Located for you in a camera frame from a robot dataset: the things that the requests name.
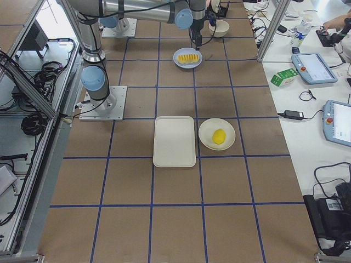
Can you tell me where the aluminium frame post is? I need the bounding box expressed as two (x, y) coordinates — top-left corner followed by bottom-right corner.
(257, 0), (290, 62)

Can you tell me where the spiral bread roll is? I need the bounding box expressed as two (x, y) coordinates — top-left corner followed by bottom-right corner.
(177, 54), (200, 64)

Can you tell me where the cream bowl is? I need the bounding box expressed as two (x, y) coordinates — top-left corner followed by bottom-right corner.
(208, 20), (230, 38)

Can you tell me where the white rectangular tray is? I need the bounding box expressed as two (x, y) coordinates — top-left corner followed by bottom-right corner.
(153, 116), (196, 168)

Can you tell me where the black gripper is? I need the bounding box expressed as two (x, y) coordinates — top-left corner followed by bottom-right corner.
(190, 18), (204, 50)

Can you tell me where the green white carton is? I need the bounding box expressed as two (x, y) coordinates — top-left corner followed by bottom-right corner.
(270, 68), (298, 87)

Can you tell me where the black device on table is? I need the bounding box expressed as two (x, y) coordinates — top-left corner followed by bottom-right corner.
(303, 182), (350, 256)

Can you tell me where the near teach pendant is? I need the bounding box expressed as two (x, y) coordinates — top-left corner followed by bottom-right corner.
(323, 100), (351, 147)

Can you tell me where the blue plate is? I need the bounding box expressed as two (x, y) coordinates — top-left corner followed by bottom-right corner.
(173, 48), (202, 69)

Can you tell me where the black dish rack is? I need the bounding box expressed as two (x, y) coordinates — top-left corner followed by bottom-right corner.
(206, 0), (230, 18)

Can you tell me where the yellow lemon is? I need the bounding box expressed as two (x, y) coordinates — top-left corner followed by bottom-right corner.
(212, 129), (227, 145)

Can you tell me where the cream round plate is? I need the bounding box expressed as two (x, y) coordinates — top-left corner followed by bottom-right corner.
(199, 118), (236, 151)

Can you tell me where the far teach pendant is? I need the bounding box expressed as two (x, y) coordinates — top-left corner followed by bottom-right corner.
(291, 53), (338, 84)

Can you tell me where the operator hand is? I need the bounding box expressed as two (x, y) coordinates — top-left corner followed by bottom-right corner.
(323, 16), (344, 29)

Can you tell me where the black cables bundle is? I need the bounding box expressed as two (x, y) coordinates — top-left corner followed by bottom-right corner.
(0, 38), (80, 138)

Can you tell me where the teach pendant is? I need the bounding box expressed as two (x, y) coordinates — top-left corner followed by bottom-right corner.
(323, 100), (351, 147)
(291, 53), (338, 84)

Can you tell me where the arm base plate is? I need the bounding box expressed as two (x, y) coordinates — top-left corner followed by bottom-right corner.
(78, 86), (127, 121)
(100, 16), (137, 38)

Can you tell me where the water bottle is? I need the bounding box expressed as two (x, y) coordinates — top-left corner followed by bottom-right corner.
(290, 15), (313, 48)

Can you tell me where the black power adapter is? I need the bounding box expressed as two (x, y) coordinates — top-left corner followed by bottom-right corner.
(284, 110), (304, 121)

